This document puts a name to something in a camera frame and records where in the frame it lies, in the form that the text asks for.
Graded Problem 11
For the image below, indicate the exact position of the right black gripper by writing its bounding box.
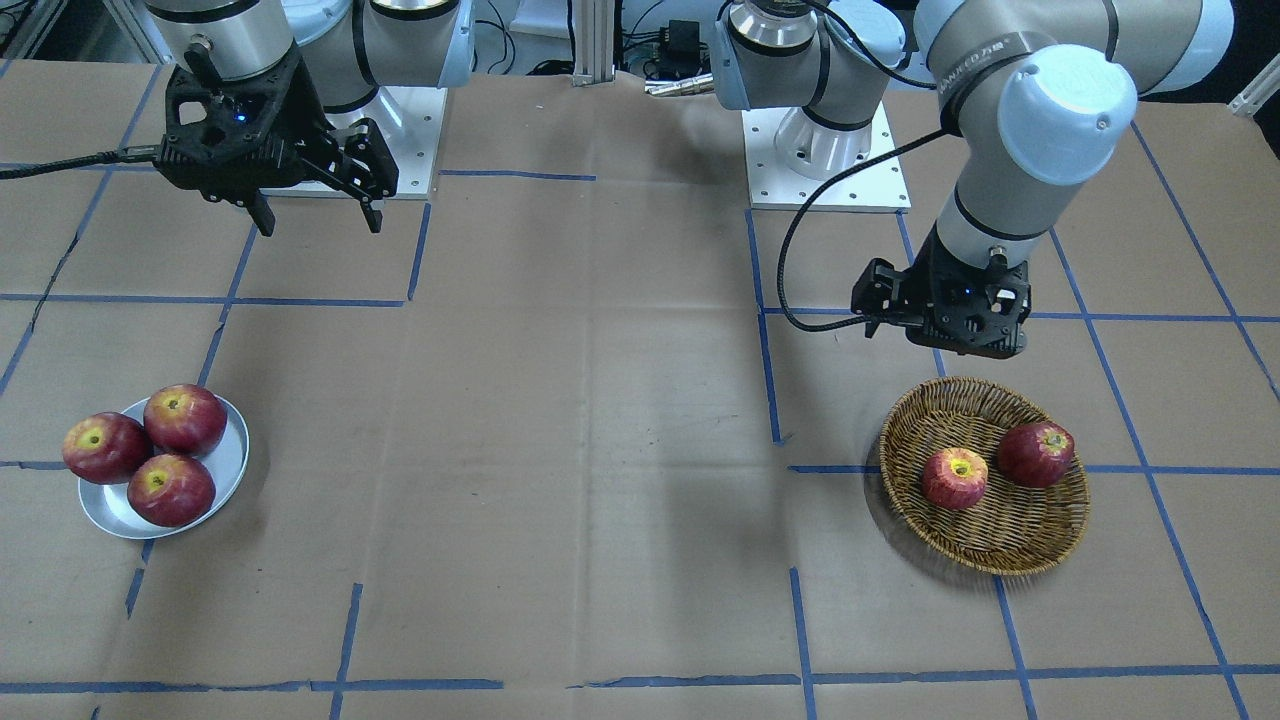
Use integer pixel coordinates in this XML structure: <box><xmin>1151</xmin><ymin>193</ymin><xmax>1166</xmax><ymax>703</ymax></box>
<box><xmin>152</xmin><ymin>41</ymin><xmax>399</xmax><ymax>237</ymax></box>

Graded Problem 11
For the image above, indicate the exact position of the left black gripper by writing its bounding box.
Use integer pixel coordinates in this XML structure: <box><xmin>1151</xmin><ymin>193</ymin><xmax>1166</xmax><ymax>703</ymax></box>
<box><xmin>850</xmin><ymin>229</ymin><xmax>1032</xmax><ymax>359</ymax></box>

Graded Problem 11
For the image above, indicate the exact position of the red yellow apple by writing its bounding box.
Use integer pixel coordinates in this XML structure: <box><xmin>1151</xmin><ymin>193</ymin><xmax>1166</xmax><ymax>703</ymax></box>
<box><xmin>922</xmin><ymin>447</ymin><xmax>989</xmax><ymax>510</ymax></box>

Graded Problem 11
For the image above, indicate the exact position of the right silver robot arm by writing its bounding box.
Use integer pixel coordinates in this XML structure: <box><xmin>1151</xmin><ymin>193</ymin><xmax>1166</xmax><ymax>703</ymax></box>
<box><xmin>145</xmin><ymin>1</ymin><xmax>475</xmax><ymax>236</ymax></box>

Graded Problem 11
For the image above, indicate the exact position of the dark red apple in basket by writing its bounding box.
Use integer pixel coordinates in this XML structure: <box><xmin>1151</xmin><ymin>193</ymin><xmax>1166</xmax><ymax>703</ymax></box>
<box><xmin>996</xmin><ymin>421</ymin><xmax>1075</xmax><ymax>489</ymax></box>

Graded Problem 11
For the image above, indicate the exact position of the red apple plate back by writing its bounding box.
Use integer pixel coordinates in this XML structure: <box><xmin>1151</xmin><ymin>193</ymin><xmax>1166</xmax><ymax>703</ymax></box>
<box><xmin>143</xmin><ymin>384</ymin><xmax>228</xmax><ymax>456</ymax></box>

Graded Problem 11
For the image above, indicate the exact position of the red apple plate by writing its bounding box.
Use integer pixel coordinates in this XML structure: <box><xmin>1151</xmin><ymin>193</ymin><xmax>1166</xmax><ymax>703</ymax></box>
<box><xmin>125</xmin><ymin>454</ymin><xmax>216</xmax><ymax>528</ymax></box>
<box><xmin>143</xmin><ymin>384</ymin><xmax>228</xmax><ymax>456</ymax></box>
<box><xmin>61</xmin><ymin>413</ymin><xmax>154</xmax><ymax>486</ymax></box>

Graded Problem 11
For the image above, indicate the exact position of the red apple plate front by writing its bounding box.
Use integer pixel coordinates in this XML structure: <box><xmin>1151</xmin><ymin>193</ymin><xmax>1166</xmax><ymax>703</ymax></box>
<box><xmin>125</xmin><ymin>454</ymin><xmax>216</xmax><ymax>528</ymax></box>

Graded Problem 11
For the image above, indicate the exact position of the silver metal plate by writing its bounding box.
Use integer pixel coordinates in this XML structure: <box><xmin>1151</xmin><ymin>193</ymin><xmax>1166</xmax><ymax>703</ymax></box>
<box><xmin>78</xmin><ymin>397</ymin><xmax>251</xmax><ymax>541</ymax></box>

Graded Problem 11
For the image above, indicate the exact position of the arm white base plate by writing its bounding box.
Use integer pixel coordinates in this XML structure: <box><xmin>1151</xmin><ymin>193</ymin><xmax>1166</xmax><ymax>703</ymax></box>
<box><xmin>262</xmin><ymin>86</ymin><xmax>448</xmax><ymax>201</ymax></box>
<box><xmin>740</xmin><ymin>104</ymin><xmax>913</xmax><ymax>213</ymax></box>

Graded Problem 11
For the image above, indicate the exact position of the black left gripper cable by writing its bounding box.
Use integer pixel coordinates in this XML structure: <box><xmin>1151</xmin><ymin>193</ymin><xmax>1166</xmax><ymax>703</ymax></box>
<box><xmin>776</xmin><ymin>128</ymin><xmax>948</xmax><ymax>334</ymax></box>

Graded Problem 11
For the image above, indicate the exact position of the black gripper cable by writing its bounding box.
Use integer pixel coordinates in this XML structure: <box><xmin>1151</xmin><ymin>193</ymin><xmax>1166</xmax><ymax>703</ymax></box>
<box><xmin>776</xmin><ymin>128</ymin><xmax>948</xmax><ymax>334</ymax></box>
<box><xmin>0</xmin><ymin>146</ymin><xmax>161</xmax><ymax>181</ymax></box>

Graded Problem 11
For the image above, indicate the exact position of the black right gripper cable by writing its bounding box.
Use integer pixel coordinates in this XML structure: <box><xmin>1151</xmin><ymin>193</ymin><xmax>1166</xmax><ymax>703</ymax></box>
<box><xmin>0</xmin><ymin>146</ymin><xmax>161</xmax><ymax>181</ymax></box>

